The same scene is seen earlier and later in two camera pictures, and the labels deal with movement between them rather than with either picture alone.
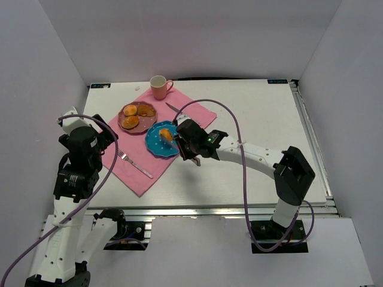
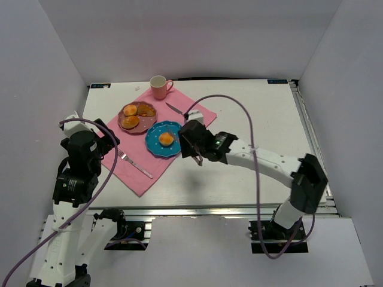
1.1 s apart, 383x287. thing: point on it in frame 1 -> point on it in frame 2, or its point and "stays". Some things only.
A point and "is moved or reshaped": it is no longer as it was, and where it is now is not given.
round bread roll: x=166 y=134 is moved or reshaped
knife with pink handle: x=174 y=108 stays
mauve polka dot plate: x=136 y=117 stays
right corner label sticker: x=277 y=81 stays
